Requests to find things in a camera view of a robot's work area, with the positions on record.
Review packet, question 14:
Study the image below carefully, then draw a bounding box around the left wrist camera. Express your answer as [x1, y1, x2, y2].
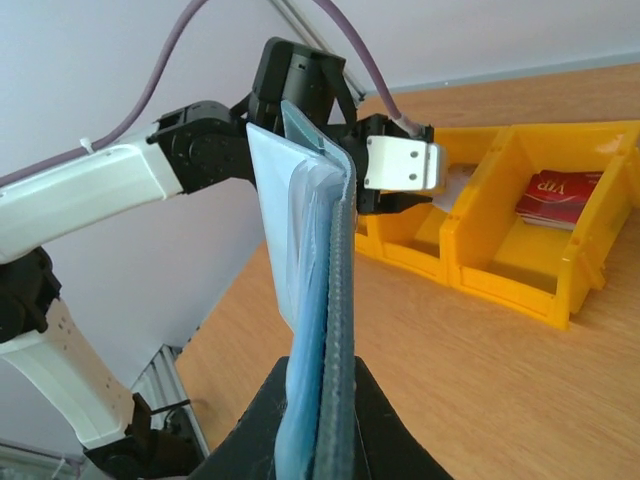
[365, 135, 448, 193]

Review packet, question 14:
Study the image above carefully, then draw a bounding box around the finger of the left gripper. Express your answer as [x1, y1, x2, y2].
[377, 192, 432, 214]

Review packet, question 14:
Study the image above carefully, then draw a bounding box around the right yellow bin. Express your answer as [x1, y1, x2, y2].
[441, 121, 639, 330]

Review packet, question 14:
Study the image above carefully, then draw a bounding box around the yellow bin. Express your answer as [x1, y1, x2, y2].
[441, 121, 639, 330]
[355, 126, 506, 285]

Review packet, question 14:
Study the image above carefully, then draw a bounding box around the middle yellow bin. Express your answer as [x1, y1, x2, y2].
[355, 126, 506, 285]

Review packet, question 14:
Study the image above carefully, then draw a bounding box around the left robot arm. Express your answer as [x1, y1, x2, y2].
[1, 38, 447, 479]

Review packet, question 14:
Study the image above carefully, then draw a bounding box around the white pink cards stack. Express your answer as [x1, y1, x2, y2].
[433, 164, 476, 212]

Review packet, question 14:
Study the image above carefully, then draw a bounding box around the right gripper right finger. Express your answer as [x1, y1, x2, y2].
[353, 357, 452, 480]

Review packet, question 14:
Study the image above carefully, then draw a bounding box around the teal card holder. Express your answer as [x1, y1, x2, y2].
[247, 100, 356, 479]

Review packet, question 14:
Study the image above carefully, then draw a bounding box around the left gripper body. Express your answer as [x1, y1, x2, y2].
[344, 114, 409, 215]

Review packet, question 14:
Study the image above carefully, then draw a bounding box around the red cards stack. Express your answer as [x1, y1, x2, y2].
[515, 170, 602, 231]

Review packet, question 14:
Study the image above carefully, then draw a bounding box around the aluminium front rail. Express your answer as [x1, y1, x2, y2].
[132, 345, 210, 459]

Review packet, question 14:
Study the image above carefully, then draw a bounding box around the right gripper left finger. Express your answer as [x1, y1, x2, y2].
[187, 356, 289, 480]

